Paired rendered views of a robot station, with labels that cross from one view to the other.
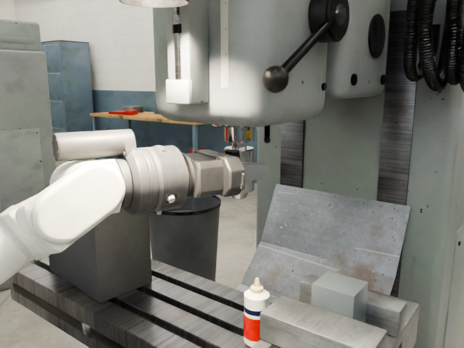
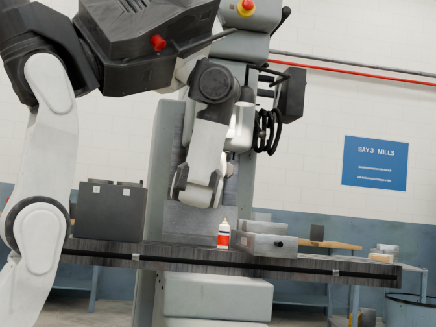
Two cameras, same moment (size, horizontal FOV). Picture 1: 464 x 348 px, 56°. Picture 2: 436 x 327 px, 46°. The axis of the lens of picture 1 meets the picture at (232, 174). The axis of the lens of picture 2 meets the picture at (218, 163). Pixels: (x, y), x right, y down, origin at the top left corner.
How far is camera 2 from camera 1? 150 cm
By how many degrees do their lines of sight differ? 50
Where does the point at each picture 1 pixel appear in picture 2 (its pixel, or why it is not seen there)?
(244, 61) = (248, 127)
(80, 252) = (122, 215)
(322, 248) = (200, 230)
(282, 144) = (170, 176)
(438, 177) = (248, 193)
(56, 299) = (105, 245)
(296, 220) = (181, 218)
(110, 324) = (159, 247)
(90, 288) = (130, 235)
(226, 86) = (240, 135)
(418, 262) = not seen: hidden behind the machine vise
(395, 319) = not seen: hidden behind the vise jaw
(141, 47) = not seen: outside the picture
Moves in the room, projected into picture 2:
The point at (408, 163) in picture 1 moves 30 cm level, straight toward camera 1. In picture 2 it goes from (237, 186) to (272, 185)
